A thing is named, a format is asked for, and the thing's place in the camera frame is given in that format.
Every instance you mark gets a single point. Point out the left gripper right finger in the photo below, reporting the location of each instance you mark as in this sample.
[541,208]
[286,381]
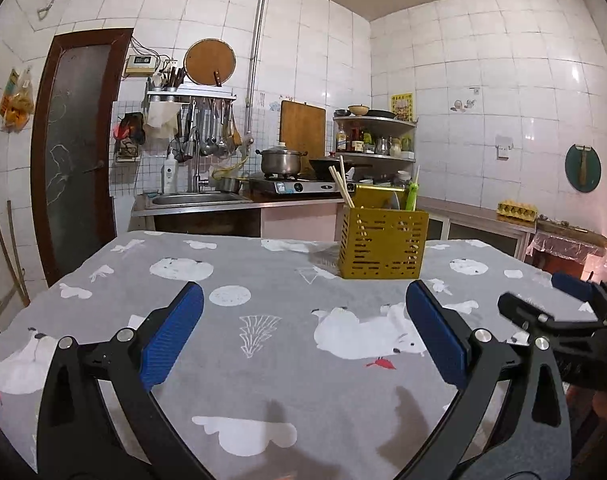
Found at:
[531,437]

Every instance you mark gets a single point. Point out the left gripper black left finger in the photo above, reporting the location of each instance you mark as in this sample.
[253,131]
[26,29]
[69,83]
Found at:
[98,417]

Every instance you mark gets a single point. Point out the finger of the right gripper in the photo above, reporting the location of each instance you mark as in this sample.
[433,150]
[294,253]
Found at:
[532,319]
[595,293]

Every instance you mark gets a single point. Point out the green frog handle utensil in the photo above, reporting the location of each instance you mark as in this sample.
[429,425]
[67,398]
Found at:
[412,192]

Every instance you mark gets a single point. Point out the white kitchen counter cabinets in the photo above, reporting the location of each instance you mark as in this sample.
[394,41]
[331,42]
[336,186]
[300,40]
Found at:
[322,219]

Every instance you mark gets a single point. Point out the red gas cylinder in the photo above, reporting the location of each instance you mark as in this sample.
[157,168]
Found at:
[553,264]

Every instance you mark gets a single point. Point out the yellow egg tray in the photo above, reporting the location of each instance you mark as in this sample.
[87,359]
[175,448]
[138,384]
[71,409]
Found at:
[518,211]

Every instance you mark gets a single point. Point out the yellow perforated utensil basket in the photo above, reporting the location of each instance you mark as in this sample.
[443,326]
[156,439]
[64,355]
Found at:
[378,243]

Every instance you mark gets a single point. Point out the corner steel shelf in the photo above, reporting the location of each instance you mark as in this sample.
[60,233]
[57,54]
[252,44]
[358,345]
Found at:
[378,149]

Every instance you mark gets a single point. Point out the black wok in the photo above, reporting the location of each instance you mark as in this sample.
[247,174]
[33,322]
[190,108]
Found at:
[321,166]

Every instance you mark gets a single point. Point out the grey patterned tablecloth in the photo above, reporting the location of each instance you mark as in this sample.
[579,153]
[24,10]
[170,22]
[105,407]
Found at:
[292,372]

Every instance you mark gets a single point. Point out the stainless steel sink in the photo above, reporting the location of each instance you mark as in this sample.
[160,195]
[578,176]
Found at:
[193,203]

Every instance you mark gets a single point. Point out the steel gas stove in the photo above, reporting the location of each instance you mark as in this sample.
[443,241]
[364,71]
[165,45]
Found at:
[294,187]

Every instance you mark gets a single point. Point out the sink faucet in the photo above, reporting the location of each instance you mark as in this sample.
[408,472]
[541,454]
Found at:
[200,173]

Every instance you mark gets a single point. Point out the steel cooking pot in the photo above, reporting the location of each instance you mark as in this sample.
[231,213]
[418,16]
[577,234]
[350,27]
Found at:
[281,161]

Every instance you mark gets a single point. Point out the wooden cutting board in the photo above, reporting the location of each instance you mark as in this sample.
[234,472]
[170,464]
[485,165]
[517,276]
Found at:
[302,128]

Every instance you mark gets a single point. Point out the white soap bottle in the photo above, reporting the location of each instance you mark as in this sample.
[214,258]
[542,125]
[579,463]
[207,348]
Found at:
[169,175]

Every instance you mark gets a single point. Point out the dark brown glass door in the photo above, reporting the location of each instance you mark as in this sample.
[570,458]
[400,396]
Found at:
[69,165]

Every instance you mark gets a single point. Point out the white hanging cloth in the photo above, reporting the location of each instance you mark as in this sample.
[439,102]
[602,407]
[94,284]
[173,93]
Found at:
[161,120]

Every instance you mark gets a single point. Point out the hanging bag of snacks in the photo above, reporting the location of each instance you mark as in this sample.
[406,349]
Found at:
[17,102]

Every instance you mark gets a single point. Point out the electric meter box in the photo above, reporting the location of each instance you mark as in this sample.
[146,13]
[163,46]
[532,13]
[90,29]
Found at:
[141,65]

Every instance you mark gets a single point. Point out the green round wall plaque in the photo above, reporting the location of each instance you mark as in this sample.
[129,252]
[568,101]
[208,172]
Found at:
[583,168]

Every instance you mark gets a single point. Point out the bamboo sticks by wall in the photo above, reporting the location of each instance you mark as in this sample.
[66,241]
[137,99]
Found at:
[12,258]

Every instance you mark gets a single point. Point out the white wall socket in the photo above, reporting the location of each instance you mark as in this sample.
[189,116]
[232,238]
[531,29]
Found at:
[503,145]

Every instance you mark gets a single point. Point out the yellow wall poster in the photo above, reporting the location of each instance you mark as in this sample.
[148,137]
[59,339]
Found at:
[402,106]

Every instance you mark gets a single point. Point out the wire basket with red item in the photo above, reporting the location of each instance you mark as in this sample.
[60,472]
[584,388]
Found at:
[129,137]

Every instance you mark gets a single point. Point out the wall utensil rack shelf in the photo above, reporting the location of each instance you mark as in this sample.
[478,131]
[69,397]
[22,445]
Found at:
[187,92]

